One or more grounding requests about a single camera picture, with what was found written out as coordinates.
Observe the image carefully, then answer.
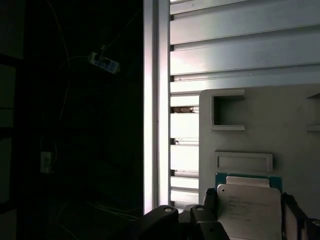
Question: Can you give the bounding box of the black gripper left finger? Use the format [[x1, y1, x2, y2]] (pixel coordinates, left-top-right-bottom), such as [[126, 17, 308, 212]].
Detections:
[[139, 187, 231, 240]]

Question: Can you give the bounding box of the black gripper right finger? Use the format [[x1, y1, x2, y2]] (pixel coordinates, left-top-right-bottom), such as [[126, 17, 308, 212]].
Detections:
[[281, 191, 320, 240]]

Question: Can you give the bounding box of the silver topped CPU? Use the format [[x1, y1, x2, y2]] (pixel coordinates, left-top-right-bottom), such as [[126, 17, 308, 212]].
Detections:
[[215, 172, 284, 240]]

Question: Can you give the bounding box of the grey parts rack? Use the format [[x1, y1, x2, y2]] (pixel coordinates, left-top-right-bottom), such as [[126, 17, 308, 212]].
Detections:
[[198, 83, 320, 240]]

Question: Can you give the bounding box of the brown scrap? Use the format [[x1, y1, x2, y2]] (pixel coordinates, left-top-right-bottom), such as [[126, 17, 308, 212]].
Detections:
[[172, 106, 195, 114]]

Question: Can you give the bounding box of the white socket box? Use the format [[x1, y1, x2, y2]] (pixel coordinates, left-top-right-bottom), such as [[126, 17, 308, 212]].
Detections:
[[39, 151, 55, 174]]

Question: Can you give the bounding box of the white power strip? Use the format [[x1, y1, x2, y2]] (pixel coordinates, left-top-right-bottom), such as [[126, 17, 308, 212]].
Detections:
[[88, 51, 121, 75]]

